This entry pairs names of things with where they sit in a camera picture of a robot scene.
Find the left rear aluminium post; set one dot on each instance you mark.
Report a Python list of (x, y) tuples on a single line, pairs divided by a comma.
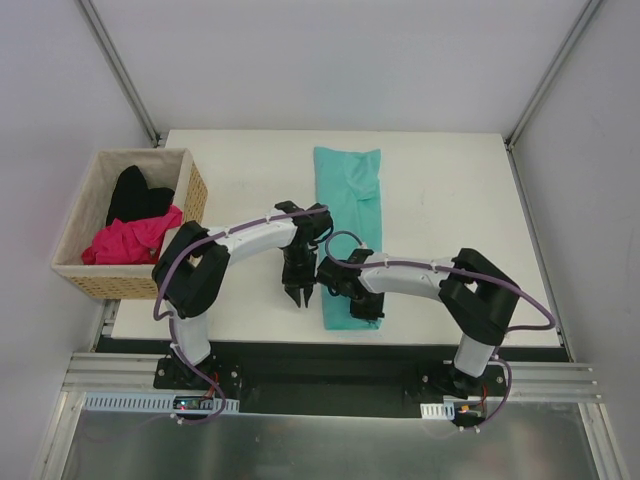
[(113, 59)]

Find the aluminium front frame rail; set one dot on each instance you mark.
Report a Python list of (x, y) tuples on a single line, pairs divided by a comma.
[(534, 374)]

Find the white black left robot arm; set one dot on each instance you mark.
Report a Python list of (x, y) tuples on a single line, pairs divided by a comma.
[(191, 270)]

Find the white cable duct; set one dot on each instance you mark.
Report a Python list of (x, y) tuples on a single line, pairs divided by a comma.
[(452, 410), (158, 403)]

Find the right rear aluminium post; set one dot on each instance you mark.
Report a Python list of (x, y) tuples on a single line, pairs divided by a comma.
[(584, 19)]

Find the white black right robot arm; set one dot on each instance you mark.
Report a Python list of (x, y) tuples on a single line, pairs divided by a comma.
[(479, 297)]

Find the black t shirt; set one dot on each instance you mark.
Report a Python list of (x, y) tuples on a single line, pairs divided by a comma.
[(132, 199)]

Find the pink t shirt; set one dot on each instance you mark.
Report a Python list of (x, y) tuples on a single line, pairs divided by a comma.
[(132, 243)]

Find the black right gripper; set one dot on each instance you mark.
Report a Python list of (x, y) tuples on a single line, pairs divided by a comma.
[(366, 306)]

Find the aluminium post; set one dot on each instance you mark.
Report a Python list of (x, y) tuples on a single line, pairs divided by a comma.
[(584, 19), (113, 59)]

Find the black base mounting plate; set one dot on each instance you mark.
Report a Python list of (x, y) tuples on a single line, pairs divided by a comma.
[(380, 381)]

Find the left white cable duct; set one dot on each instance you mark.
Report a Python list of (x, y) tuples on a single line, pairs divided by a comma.
[(158, 403)]

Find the right white cable duct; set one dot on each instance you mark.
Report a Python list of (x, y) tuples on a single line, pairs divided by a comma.
[(452, 410)]

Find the wicker laundry basket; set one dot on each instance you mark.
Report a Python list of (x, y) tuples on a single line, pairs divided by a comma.
[(171, 168)]

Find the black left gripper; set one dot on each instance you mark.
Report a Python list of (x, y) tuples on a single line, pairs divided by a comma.
[(298, 279)]

